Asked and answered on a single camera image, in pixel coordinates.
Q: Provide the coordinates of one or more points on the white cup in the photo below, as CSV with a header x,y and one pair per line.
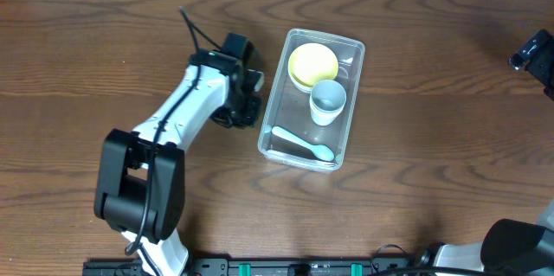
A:
x,y
323,117

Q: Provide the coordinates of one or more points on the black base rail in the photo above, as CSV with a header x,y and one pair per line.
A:
x,y
381,261

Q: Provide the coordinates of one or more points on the white bowl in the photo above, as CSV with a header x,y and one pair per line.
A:
x,y
299,85

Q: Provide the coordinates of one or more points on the grey cup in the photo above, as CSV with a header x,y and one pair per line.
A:
x,y
328,96

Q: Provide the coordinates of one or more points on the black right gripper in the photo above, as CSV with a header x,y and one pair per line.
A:
x,y
532,54

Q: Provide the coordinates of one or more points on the clear plastic container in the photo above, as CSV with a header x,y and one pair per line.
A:
x,y
289,108

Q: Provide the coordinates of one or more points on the white plastic fork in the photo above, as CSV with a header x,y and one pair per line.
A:
x,y
300,162

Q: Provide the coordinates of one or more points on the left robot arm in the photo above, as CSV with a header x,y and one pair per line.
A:
x,y
140,188

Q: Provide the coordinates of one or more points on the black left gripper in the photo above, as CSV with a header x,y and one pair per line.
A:
x,y
249,120

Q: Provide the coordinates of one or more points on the yellow bowl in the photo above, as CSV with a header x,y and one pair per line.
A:
x,y
313,62

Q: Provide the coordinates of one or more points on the mint green spoon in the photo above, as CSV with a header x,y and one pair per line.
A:
x,y
320,151

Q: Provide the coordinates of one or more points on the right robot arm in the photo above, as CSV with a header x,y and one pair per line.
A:
x,y
510,247

